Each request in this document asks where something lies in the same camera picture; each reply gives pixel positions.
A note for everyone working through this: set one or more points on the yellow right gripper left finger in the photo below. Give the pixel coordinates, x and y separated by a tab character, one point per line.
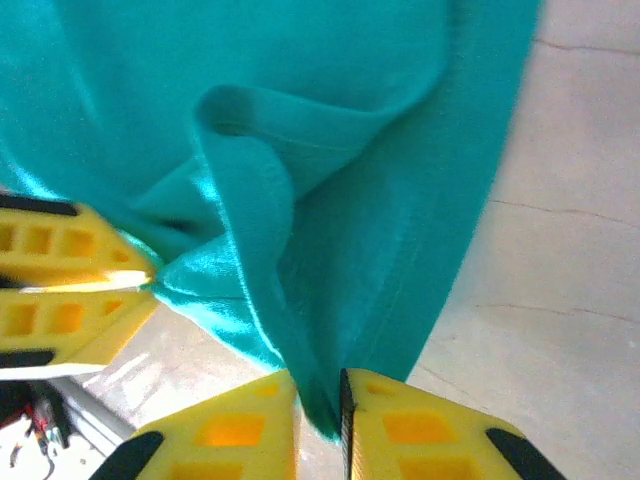
235	430

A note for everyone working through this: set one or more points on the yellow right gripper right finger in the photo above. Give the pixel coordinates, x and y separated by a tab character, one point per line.
425	440

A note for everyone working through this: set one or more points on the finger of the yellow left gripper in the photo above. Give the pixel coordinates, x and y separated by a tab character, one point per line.
75	250
75	325

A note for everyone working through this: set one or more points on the teal t-shirt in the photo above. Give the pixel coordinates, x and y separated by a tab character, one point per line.
300	125

